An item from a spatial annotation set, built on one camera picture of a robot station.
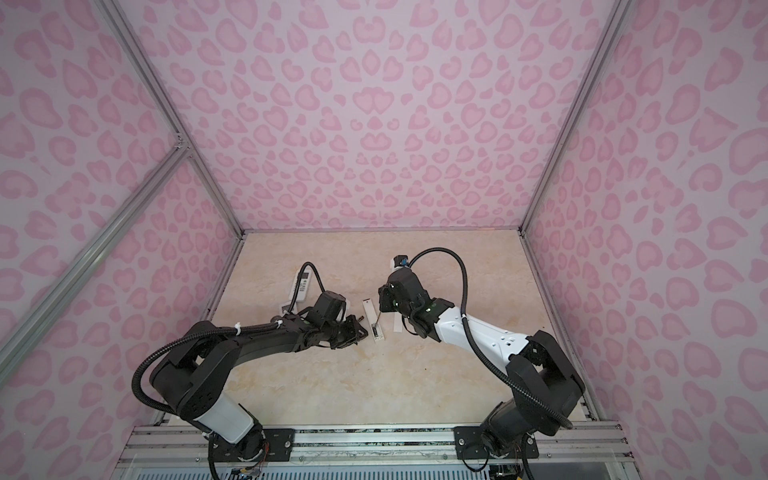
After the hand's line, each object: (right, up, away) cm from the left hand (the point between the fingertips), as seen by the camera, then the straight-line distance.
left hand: (370, 329), depth 88 cm
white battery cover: (+8, +2, +7) cm, 10 cm away
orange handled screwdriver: (+2, -1, +2) cm, 3 cm away
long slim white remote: (-1, +6, +8) cm, 10 cm away
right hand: (+4, +13, -4) cm, 14 cm away
